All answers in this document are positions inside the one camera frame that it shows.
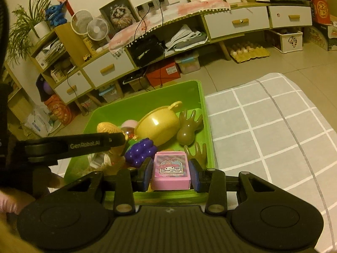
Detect red printed drum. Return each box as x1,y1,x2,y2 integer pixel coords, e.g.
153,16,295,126
43,94,77,126

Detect green potted plant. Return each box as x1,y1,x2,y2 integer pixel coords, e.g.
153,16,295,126
8,0,53,56

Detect red shoe box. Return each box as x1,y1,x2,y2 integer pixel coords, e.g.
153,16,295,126
145,62,182,87

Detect black keyboard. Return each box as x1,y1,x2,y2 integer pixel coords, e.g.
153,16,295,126
122,71,148,85

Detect yellow can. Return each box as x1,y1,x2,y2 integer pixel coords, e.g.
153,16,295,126
83,35,97,56

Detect black bag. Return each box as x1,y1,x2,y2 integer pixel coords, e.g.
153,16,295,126
130,35,165,67

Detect clear plastic storage box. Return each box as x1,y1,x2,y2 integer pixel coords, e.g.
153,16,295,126
175,51,201,75

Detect brown rubber octopus toy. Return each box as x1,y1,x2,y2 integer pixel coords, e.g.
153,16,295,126
176,109,205,146

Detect printed cardboard box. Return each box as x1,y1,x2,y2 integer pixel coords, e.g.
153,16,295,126
313,23,337,51

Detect small brown cardboard box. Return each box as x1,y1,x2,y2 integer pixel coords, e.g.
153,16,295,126
129,78,151,92

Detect folded clothes pile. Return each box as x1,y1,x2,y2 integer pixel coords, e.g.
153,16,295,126
165,24,209,52

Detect framed cat portrait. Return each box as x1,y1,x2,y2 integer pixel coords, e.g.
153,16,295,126
99,0,140,32

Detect blue lid storage box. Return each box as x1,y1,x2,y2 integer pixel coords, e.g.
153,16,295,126
98,84,118,104

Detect yellow toy pot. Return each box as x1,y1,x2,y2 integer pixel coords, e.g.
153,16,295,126
134,100,183,146

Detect yellow toy corn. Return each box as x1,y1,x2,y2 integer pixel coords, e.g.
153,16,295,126
96,122,125,138

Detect white round fan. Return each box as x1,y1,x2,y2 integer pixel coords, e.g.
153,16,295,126
71,10,94,34

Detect stack of papers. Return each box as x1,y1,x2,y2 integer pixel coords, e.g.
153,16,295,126
34,38,63,63

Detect white cabinet drawer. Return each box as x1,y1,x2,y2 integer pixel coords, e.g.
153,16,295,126
82,50,138,89
268,6,313,29
203,6,270,40
54,70,93,105

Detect pink table runner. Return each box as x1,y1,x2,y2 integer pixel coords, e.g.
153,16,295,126
108,0,232,56

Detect clear bag of cotton swabs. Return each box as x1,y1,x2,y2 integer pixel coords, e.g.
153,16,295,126
87,151,117,176

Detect person's left hand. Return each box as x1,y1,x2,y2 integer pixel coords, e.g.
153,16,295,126
48,173,65,189

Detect wall power outlets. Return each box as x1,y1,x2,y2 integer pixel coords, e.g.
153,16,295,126
135,0,169,17

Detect white plastic bag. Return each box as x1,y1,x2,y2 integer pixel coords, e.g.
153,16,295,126
25,105,58,138

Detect blue plush toy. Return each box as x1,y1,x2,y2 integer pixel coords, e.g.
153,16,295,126
45,2,67,25

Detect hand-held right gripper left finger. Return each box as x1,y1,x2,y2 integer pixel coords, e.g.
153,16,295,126
56,158,154,214

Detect pink printed card box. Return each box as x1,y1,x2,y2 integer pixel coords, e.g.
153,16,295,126
150,151,192,191

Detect long wooden cabinet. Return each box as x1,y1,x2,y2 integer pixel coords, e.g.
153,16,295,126
28,1,314,106

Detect black power cable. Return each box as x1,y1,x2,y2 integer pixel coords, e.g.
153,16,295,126
133,6,152,42
157,2,169,88

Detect egg tray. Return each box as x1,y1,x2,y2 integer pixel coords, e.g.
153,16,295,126
228,40,271,64

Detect white carved crate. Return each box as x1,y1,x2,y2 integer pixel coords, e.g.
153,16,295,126
271,29,304,54

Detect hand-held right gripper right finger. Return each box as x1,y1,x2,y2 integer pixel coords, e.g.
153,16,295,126
189,159,277,215

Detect grey checked blanket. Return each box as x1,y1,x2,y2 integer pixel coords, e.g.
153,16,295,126
205,72,337,253

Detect purple toy grapes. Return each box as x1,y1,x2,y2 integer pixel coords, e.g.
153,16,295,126
124,137,155,167

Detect brown rubber hand toy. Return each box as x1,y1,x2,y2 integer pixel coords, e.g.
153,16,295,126
183,142,209,168

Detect person's yellow clothing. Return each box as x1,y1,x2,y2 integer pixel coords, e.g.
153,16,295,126
0,213,40,253

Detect green plastic bin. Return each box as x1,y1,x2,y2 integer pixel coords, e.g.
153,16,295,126
64,80,219,206

